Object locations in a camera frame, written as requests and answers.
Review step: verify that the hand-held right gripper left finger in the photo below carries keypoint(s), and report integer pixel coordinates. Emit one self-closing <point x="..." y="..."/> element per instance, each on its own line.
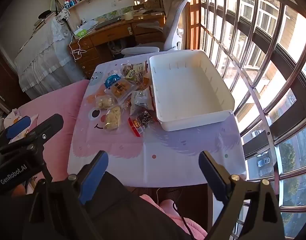
<point x="93" y="177"/>

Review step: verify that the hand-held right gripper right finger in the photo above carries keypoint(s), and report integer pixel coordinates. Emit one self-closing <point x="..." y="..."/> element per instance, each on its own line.
<point x="212" y="177"/>

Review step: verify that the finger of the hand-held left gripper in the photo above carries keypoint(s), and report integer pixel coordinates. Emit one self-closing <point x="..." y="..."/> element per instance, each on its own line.
<point x="46" y="126"/>
<point x="18" y="127"/>

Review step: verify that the pale cookie clear packet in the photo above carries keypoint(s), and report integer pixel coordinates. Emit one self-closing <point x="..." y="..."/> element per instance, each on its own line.
<point x="104" y="102"/>

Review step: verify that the pale bread clear packet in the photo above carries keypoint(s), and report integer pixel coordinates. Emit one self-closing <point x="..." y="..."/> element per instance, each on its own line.
<point x="113" y="117"/>

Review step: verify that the small red snack packet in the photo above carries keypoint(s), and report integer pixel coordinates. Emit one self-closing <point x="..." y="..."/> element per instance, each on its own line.
<point x="135" y="126"/>

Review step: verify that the dark nut bar packet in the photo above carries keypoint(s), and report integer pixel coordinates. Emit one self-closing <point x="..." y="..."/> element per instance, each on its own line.
<point x="144" y="118"/>

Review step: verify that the blue snack packet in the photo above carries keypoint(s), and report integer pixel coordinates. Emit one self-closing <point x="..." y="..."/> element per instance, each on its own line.
<point x="111" y="80"/>

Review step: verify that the orange pastry clear packet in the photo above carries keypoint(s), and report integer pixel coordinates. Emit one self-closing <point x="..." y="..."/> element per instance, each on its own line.
<point x="120" y="88"/>

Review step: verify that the white grey snack packet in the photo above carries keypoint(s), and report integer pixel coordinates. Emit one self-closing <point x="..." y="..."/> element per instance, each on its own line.
<point x="140" y="98"/>

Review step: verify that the white plastic bin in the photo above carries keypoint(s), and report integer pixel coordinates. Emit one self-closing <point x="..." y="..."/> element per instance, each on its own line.
<point x="187" y="87"/>

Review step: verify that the green label snack packet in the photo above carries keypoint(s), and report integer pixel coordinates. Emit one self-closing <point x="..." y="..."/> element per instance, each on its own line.
<point x="131" y="75"/>

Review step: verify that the dark wooden cabinet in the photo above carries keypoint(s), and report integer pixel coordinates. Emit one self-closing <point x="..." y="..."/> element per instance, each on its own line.
<point x="3" y="80"/>

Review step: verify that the cartoon printed tablecloth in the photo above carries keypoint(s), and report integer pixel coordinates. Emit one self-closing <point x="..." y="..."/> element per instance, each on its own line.
<point x="168" y="155"/>

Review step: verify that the pink fleece garment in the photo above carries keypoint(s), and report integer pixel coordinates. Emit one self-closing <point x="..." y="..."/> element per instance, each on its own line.
<point x="168" y="207"/>

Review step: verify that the person's black clothing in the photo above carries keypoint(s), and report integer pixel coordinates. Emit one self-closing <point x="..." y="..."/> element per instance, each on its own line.
<point x="133" y="217"/>

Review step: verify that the green tissue box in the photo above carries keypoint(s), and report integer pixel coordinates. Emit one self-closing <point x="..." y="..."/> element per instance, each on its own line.
<point x="80" y="33"/>

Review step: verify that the trash bin with plastic bag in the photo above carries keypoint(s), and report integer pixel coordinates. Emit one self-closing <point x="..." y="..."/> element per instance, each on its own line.
<point x="116" y="48"/>

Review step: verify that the wooden desk with drawers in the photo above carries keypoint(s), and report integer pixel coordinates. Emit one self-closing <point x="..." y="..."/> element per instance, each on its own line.
<point x="110" y="33"/>

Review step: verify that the patterned fabric cover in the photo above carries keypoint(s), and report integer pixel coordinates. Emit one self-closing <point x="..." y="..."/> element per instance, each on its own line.
<point x="63" y="15"/>

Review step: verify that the cream cup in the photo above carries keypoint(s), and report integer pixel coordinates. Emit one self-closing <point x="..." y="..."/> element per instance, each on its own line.
<point x="128" y="15"/>

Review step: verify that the grey office chair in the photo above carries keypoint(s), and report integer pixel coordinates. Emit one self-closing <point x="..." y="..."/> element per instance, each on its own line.
<point x="173" y="17"/>

